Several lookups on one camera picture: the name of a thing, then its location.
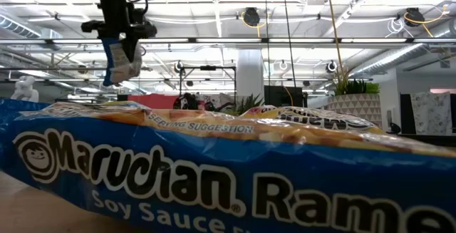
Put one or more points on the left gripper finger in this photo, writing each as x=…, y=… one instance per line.
x=132, y=47

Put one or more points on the blue yellow Maruchan noodle pack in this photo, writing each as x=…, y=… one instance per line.
x=18, y=107
x=121, y=65
x=213, y=161

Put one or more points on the red Maruchan noodle pack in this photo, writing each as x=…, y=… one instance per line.
x=310, y=119

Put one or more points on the red partition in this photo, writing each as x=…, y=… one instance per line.
x=153, y=101

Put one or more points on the long ceiling light bar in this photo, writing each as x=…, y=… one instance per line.
x=231, y=40

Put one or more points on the white humanoid figure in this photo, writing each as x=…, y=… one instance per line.
x=25, y=88

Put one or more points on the white pillar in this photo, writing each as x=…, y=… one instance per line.
x=249, y=72

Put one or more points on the succulent in white patterned pot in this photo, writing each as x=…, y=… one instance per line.
x=352, y=110

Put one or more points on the white patterned cloth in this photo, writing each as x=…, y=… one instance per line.
x=431, y=113

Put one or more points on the black metal stand frame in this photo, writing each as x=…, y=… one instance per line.
x=208, y=67

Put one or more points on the silver ventilation duct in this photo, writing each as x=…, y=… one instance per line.
x=18, y=26
x=392, y=58

